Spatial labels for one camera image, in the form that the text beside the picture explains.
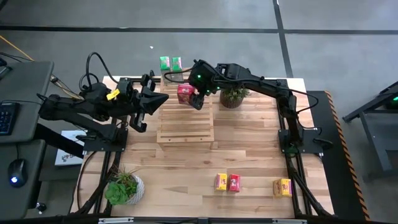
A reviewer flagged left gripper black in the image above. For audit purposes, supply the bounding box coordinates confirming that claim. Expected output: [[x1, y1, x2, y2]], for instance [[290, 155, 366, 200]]
[[119, 73, 170, 133]]

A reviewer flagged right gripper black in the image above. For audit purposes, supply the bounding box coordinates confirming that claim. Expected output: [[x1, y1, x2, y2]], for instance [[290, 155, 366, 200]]
[[188, 59, 220, 110]]

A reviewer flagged red cereal box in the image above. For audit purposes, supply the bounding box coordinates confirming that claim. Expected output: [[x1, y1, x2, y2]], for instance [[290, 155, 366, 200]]
[[177, 83, 196, 106], [228, 174, 241, 193]]

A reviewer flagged green cereal box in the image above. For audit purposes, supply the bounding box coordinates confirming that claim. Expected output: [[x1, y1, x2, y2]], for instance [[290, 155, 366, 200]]
[[171, 56, 184, 82], [159, 55, 172, 84]]

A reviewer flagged yellow cereal box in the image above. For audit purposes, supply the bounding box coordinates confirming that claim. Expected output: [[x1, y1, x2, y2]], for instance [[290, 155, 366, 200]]
[[272, 178, 293, 198], [214, 172, 228, 192]]

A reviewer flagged yellow tag on arm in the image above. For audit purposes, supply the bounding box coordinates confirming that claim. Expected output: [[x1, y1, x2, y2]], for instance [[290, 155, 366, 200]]
[[106, 89, 121, 101]]

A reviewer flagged wooden slatted shelf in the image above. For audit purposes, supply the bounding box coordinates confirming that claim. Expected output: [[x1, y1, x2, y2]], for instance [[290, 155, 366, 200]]
[[156, 67, 215, 152]]

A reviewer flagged bushy plant in ribbed pot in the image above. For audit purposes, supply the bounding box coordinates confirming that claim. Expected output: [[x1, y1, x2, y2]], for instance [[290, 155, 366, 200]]
[[219, 86, 251, 109]]

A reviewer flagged succulent plant in white pot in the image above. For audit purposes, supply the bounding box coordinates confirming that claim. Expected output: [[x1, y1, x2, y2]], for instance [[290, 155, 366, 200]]
[[104, 167, 146, 206]]

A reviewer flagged white printed box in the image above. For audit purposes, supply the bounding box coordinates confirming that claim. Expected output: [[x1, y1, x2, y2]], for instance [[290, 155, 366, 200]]
[[54, 129, 87, 167]]

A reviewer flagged black diagonal support bar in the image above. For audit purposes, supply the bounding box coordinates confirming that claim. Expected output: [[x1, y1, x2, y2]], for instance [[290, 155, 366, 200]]
[[33, 123, 85, 159]]

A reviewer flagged grey desk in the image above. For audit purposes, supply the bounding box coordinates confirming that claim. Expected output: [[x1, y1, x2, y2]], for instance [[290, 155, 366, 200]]
[[0, 139, 47, 220], [0, 61, 54, 144]]

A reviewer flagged black keyboard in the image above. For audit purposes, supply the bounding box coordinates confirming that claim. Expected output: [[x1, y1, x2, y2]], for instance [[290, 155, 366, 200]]
[[0, 101, 21, 136]]

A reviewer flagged dark device on desk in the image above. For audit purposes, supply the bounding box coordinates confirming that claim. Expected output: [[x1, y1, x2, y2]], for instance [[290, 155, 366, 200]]
[[0, 57, 12, 81]]

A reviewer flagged black computer mouse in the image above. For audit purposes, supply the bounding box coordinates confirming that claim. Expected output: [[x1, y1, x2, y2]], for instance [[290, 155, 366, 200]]
[[7, 158, 28, 188]]

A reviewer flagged black mat with striped edge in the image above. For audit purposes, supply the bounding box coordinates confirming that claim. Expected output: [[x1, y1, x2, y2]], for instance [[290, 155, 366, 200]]
[[306, 90, 371, 222]]

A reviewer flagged grey metal stand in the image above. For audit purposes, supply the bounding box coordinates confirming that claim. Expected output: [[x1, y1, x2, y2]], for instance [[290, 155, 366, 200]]
[[341, 107, 398, 181]]

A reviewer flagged black device with green light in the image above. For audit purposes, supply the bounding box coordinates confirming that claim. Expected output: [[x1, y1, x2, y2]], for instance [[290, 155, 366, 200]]
[[378, 81, 398, 110]]

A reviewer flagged silver metal bracket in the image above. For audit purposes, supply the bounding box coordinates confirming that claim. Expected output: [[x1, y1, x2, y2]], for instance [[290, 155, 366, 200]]
[[98, 217, 134, 224], [272, 218, 308, 224]]

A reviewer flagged black aluminium table frame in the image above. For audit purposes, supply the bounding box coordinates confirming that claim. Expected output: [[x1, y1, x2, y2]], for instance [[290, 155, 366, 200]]
[[73, 76, 335, 218]]

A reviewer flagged yellow cable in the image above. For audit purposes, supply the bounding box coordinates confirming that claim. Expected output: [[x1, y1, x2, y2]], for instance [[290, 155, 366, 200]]
[[0, 35, 85, 100]]

